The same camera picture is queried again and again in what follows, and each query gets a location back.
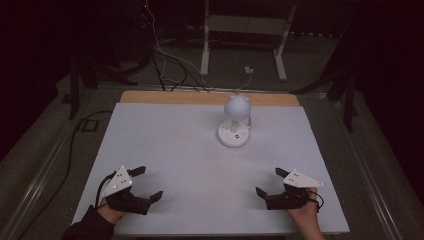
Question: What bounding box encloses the person's left hand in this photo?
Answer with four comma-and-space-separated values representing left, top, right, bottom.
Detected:
96, 198, 127, 226

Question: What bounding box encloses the white cable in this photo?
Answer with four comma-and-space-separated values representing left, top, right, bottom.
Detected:
145, 0, 253, 92

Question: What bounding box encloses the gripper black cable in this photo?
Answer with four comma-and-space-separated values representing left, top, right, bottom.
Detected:
94, 173, 117, 210
308, 190, 325, 213

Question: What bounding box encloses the white table mat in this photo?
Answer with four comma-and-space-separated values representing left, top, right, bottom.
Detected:
71, 102, 351, 236

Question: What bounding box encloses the bundle of black cables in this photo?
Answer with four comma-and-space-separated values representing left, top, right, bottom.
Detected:
150, 46, 211, 93

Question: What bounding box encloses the white metal stand frame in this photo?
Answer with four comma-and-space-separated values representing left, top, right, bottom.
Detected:
199, 0, 298, 82

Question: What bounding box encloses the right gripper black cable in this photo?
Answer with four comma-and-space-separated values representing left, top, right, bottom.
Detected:
308, 190, 325, 213

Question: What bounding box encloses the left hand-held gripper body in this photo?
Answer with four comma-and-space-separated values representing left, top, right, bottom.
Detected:
100, 165, 151, 216

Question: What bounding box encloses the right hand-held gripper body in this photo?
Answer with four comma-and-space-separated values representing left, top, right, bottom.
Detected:
265, 168, 325, 211

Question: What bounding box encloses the long black floor cable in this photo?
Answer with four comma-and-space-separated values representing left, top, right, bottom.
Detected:
18, 110, 114, 239

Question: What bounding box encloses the white round desk lamp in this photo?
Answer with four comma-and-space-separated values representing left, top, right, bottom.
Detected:
216, 94, 252, 149

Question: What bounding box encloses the small black floor box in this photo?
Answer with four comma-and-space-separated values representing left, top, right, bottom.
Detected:
80, 118, 100, 133

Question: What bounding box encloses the black stand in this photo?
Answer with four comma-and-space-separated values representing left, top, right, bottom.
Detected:
61, 49, 138, 121
289, 66, 360, 133

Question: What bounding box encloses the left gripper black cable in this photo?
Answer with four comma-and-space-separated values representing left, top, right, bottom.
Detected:
94, 173, 117, 210

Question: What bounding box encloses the person's right hand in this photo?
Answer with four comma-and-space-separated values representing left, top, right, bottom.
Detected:
287, 187, 322, 228

